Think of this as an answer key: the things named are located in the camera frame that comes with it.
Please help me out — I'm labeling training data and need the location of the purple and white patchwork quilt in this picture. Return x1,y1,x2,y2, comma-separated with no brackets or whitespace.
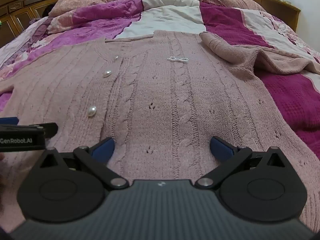
0,0,320,155

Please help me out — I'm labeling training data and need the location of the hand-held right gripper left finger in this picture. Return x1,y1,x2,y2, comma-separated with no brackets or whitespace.
37,137,130,190

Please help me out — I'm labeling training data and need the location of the light wooden bedside cabinet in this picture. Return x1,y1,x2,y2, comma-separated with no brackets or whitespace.
172,0,302,33

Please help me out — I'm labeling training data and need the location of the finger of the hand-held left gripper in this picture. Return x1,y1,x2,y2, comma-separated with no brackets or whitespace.
0,117,19,126
0,122,59,138

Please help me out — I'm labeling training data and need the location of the pink knitted sweater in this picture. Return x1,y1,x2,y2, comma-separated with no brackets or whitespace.
0,30,320,233

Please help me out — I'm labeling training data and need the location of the dark wooden headboard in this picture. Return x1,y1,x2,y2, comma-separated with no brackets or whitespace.
0,0,75,48

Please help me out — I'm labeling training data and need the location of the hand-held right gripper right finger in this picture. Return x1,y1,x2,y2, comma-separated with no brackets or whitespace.
194,136,287,189

